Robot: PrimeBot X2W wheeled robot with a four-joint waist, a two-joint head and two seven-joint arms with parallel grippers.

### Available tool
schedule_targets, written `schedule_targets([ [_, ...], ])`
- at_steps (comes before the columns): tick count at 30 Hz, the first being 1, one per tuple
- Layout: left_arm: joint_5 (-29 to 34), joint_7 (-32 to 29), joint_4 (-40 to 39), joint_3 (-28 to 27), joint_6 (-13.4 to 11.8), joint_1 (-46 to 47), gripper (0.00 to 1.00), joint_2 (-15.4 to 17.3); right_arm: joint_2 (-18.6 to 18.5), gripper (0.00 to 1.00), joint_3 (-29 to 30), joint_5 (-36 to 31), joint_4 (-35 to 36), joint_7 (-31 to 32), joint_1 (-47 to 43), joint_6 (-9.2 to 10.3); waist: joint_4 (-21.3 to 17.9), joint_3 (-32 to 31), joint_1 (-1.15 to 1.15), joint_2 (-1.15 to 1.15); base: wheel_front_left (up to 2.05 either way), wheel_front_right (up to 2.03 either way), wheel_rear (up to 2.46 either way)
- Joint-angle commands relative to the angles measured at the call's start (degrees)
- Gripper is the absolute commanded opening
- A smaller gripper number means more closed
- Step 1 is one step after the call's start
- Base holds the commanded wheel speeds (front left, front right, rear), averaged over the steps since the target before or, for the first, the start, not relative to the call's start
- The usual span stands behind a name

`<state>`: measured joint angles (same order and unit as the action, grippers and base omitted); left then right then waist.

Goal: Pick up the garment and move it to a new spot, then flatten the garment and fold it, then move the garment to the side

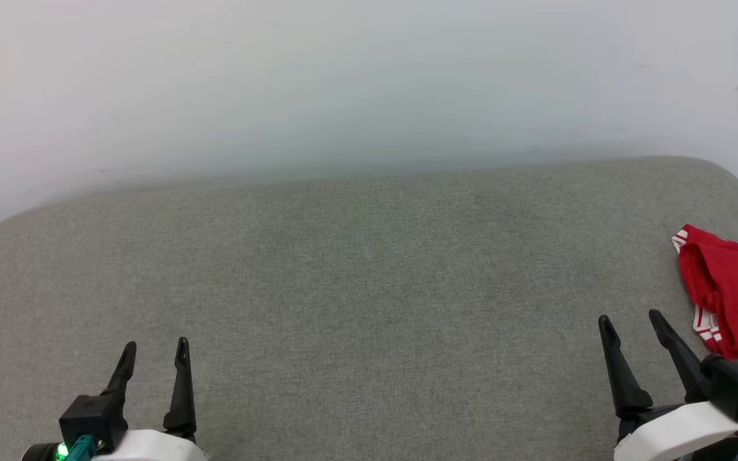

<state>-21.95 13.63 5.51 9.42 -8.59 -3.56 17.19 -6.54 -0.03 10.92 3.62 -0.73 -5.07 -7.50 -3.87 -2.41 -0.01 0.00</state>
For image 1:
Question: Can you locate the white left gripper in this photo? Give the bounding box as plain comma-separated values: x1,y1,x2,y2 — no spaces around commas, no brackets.
96,336,210,461

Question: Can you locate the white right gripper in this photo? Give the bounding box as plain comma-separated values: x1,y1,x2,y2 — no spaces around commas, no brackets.
597,309,738,461

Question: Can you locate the grey fabric sofa seat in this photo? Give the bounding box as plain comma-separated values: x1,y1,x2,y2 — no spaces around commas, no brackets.
0,156,738,461

